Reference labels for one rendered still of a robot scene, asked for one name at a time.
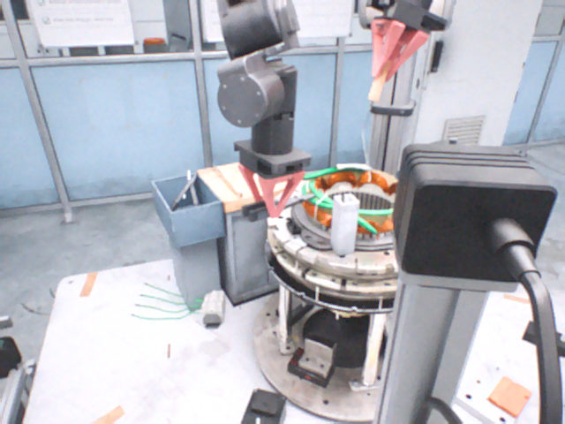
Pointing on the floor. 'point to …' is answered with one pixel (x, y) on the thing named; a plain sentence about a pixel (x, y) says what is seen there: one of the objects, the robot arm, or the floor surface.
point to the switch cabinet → (472, 72)
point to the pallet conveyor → (18, 377)
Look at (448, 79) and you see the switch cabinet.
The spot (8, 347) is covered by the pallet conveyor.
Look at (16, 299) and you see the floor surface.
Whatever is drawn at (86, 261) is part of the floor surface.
